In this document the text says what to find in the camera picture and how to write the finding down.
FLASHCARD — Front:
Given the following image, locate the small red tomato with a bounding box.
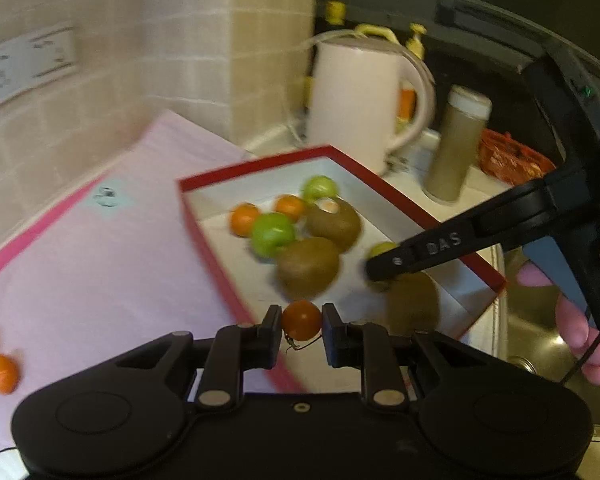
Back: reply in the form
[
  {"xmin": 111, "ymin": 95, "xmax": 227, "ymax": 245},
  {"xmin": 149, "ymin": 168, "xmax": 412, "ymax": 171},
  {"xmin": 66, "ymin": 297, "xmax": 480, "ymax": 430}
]
[{"xmin": 280, "ymin": 300, "xmax": 322, "ymax": 341}]

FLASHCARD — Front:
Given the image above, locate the green apple front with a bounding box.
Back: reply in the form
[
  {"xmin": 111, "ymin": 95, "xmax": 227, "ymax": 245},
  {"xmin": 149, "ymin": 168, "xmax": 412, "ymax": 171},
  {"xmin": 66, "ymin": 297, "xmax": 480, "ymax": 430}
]
[{"xmin": 250, "ymin": 212, "xmax": 296, "ymax": 259}]

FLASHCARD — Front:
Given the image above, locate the green apple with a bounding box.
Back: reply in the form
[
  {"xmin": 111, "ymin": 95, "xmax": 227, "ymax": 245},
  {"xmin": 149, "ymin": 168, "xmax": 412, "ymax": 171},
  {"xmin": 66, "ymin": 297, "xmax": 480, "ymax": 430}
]
[
  {"xmin": 250, "ymin": 212, "xmax": 296, "ymax": 259},
  {"xmin": 301, "ymin": 174, "xmax": 339, "ymax": 204}
]

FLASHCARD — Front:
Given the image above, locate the brown kiwi fruit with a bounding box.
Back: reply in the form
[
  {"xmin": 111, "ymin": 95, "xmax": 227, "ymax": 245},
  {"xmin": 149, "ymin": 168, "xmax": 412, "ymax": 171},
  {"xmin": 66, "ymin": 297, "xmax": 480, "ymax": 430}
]
[{"xmin": 304, "ymin": 197, "xmax": 362, "ymax": 252}]

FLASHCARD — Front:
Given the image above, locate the red white box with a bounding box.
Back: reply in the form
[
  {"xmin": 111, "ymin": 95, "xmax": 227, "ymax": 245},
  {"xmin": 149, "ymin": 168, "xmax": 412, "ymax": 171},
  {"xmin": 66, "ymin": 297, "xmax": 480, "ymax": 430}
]
[{"xmin": 177, "ymin": 144, "xmax": 508, "ymax": 395}]

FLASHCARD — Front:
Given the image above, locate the right hand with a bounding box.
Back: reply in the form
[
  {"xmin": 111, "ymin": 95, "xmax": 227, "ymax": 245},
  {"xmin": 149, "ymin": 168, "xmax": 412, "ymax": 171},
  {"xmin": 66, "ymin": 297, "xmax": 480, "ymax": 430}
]
[{"xmin": 517, "ymin": 262, "xmax": 600, "ymax": 386}]

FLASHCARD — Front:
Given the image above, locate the kiwi in box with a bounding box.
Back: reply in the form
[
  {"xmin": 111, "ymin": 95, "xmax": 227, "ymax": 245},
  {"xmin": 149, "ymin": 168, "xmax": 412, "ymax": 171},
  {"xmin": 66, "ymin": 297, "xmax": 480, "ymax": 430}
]
[
  {"xmin": 386, "ymin": 272, "xmax": 441, "ymax": 336},
  {"xmin": 276, "ymin": 237, "xmax": 340, "ymax": 300}
]

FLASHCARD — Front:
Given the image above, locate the orange snack bag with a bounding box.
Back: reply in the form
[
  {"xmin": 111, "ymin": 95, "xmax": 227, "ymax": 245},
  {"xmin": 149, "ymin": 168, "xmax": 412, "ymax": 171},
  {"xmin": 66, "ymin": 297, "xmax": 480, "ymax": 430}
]
[{"xmin": 478, "ymin": 129, "xmax": 556, "ymax": 186}]

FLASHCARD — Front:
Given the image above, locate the small green fruit in box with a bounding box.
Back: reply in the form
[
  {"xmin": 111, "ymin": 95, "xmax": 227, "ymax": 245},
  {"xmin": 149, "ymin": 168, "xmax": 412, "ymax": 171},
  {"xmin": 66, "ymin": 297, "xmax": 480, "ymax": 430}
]
[{"xmin": 366, "ymin": 240, "xmax": 398, "ymax": 259}]

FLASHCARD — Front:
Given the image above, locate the grey cylindrical bottle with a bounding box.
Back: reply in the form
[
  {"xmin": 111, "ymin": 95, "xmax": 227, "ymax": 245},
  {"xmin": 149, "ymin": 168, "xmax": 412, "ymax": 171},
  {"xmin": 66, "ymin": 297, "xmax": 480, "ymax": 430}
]
[{"xmin": 424, "ymin": 84, "xmax": 492, "ymax": 203}]

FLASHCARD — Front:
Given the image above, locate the mandarin in box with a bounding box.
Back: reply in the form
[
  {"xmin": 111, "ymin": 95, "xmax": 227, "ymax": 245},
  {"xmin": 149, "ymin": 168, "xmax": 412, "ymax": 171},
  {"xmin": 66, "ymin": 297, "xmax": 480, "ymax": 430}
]
[
  {"xmin": 230, "ymin": 203, "xmax": 261, "ymax": 237},
  {"xmin": 273, "ymin": 194, "xmax": 306, "ymax": 223}
]

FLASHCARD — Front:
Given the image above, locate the pink quilted mat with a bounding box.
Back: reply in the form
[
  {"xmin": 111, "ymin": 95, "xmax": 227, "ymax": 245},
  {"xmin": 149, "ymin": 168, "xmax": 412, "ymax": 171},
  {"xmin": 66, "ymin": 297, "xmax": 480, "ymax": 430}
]
[{"xmin": 0, "ymin": 114, "xmax": 249, "ymax": 479}]

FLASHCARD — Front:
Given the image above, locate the white electric kettle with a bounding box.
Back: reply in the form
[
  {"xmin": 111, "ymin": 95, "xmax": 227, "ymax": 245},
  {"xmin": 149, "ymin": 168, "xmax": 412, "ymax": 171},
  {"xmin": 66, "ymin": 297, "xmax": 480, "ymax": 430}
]
[{"xmin": 306, "ymin": 24, "xmax": 436, "ymax": 174}]

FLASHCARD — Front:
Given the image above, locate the yellow pump bottle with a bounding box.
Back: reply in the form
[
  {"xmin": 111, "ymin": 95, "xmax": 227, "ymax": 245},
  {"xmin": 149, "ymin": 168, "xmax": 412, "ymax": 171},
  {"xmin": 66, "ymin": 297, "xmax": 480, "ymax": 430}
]
[{"xmin": 405, "ymin": 23, "xmax": 427, "ymax": 61}]

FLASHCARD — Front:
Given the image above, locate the mandarin near large orange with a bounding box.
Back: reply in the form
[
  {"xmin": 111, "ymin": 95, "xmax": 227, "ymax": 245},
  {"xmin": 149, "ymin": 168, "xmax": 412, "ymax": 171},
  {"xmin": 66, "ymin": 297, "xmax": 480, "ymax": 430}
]
[{"xmin": 0, "ymin": 354, "xmax": 20, "ymax": 394}]

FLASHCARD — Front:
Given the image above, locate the black cable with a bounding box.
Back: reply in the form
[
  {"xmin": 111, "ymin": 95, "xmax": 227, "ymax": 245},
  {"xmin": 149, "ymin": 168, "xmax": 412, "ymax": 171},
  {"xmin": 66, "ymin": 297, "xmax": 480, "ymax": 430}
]
[{"xmin": 559, "ymin": 328, "xmax": 600, "ymax": 386}]

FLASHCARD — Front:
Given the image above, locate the white wall socket plate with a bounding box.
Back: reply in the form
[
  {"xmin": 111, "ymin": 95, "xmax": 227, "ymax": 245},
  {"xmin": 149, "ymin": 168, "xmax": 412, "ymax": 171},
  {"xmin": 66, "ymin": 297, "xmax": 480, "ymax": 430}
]
[{"xmin": 0, "ymin": 22, "xmax": 80, "ymax": 106}]

